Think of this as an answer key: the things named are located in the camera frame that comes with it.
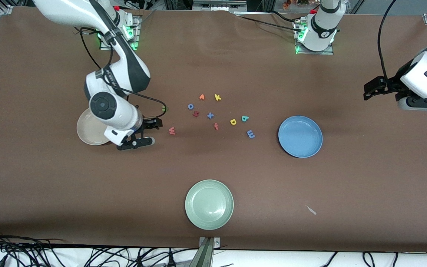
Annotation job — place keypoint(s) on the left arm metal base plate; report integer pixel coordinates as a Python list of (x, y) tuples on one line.
[(313, 52)]

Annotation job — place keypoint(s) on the yellow letter k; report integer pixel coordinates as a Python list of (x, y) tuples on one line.
[(217, 97)]

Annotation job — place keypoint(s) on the red letter w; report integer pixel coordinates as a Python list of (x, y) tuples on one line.
[(172, 131)]

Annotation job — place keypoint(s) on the teal letter b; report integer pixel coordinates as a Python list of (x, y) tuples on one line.
[(244, 119)]

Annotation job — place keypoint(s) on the beige brown plate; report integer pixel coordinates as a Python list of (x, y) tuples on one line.
[(87, 131)]

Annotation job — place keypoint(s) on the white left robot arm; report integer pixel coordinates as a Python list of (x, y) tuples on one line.
[(323, 26)]

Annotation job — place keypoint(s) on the aluminium frame structure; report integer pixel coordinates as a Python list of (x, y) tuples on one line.
[(217, 5)]

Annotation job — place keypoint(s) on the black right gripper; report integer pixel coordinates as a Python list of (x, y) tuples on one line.
[(149, 123)]

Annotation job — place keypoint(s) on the blue plate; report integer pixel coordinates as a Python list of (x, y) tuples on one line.
[(300, 137)]

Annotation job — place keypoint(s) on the white paper scrap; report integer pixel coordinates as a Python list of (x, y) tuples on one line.
[(311, 210)]

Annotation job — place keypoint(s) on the blue letter m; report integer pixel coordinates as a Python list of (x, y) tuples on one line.
[(250, 134)]

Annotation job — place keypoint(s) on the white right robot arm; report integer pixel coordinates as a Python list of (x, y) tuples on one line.
[(124, 63)]

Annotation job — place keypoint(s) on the brown table cover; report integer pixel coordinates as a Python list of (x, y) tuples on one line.
[(213, 163)]

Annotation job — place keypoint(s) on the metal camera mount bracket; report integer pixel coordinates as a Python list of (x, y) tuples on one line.
[(207, 252)]

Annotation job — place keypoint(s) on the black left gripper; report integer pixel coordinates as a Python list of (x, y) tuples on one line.
[(394, 83)]

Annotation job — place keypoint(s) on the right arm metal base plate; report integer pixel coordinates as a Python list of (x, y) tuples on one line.
[(132, 45)]

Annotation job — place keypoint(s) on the pale green plate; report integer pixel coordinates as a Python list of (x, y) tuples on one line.
[(209, 204)]

